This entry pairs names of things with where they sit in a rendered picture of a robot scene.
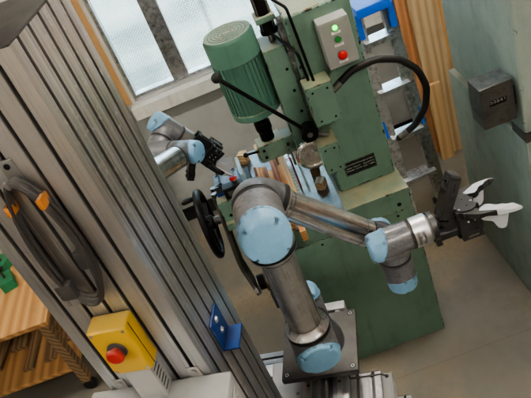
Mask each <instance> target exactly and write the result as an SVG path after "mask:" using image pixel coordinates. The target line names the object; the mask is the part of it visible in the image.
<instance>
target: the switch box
mask: <svg viewBox="0 0 531 398"><path fill-rule="evenodd" d="M313 22H314V26H315V29H316V32H317V34H318V39H319V42H320V44H321V48H322V52H323V54H324V57H325V60H326V64H327V66H328V67H329V68H330V70H332V69H336V68H338V67H340V66H344V65H346V64H349V63H350V62H354V61H356V60H358V59H360V57H359V55H358V51H357V48H356V43H355V40H354V37H353V34H352V29H351V25H350V22H349V19H348V14H347V13H346V12H345V11H344V10H343V9H339V10H337V11H334V12H332V13H329V14H326V15H325V16H322V17H319V18H317V19H314V20H313ZM333 24H336V25H337V27H338V28H337V30H341V32H339V33H337V34H335V35H333V36H332V34H331V33H332V32H335V31H333V30H332V28H331V27H332V25H333ZM337 30H336V31H337ZM335 36H341V42H344V44H343V45H340V46H339V47H335V45H336V44H338V43H336V42H335V41H334V38H335ZM341 42H340V43H341ZM340 51H346V52H347V53H348V56H347V58H348V61H346V62H342V63H341V64H340V61H341V59H339V58H338V53H339V52H340Z"/></svg>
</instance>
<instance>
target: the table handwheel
mask: <svg viewBox="0 0 531 398"><path fill-rule="evenodd" d="M192 198H193V203H194V209H195V212H196V215H197V218H198V222H199V224H200V226H201V229H202V232H203V234H204V236H205V239H206V241H207V243H208V244H209V247H210V249H211V250H212V252H213V253H214V254H215V256H216V257H218V258H222V257H224V255H225V249H224V242H223V239H222V236H221V233H220V228H219V227H218V225H219V224H221V220H220V217H219V215H218V216H214V214H213V210H212V209H211V207H210V205H209V202H208V201H207V199H206V197H205V195H204V194H203V192H201V191H200V190H199V189H196V190H194V191H193V193H192ZM201 205H202V206H203V209H204V212H205V215H204V212H203V210H202V206H201Z"/></svg>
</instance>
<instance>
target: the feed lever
mask: <svg viewBox="0 0 531 398"><path fill-rule="evenodd" d="M211 81H212V82H213V83H214V84H218V83H221V84H223V85H225V86H226V87H228V88H230V89H231V90H233V91H235V92H237V93H239V94H240V95H241V96H244V97H246V98H247V99H249V100H250V101H252V102H254V103H256V104H257V105H259V106H261V107H263V108H265V109H266V110H267V111H270V112H271V113H273V114H275V115H276V116H278V117H280V118H282V119H284V120H285V121H286V122H289V123H291V124H292V125H294V126H295V127H297V128H299V133H300V135H301V137H302V139H303V140H304V141H306V142H313V141H315V140H316V139H317V138H318V136H324V137H327V136H329V135H330V133H328V132H323V131H318V130H317V128H316V126H315V124H314V123H313V122H310V121H306V122H303V123H302V124H301V125H300V124H299V123H297V122H295V121H293V120H291V119H290V118H288V117H287V116H285V115H283V114H282V113H280V112H278V111H276V110H274V109H273V108H271V107H269V106H268V105H266V104H264V103H263V102H261V101H259V100H258V99H255V98H254V97H253V96H250V95H249V94H247V93H245V92H244V91H242V90H240V89H239V88H237V87H235V86H234V85H232V84H230V83H228V82H227V81H225V80H223V79H222V76H221V75H220V74H219V73H213V74H212V76H211Z"/></svg>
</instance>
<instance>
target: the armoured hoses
mask: <svg viewBox="0 0 531 398"><path fill-rule="evenodd" d="M209 189H210V191H211V194H210V195H211V197H212V199H213V202H214V204H215V207H216V209H217V212H218V215H219V217H220V220H221V223H222V225H223V228H224V231H225V233H226V235H227V237H228V241H229V243H230V246H231V248H232V251H233V253H234V256H235V259H236V261H237V264H238V266H239V268H240V270H241V272H242V273H243V275H244V276H245V277H246V279H247V281H248V283H249V284H250V285H251V286H252V288H253V289H254V292H255V293H256V295H260V294H261V293H262V291H261V290H260V289H259V287H258V284H257V281H256V279H255V276H254V274H253V272H252V271H251V270H250V268H249V266H248V265H247V264H246V262H245V260H243V256H242V254H241V252H240V249H239V246H238V243H237V241H236V240H235V236H234V234H233V231H229V230H228V227H227V224H226V222H225V220H224V217H223V216H222V214H221V212H220V209H219V207H218V205H217V192H215V191H216V190H215V186H212V187H210V188H209Z"/></svg>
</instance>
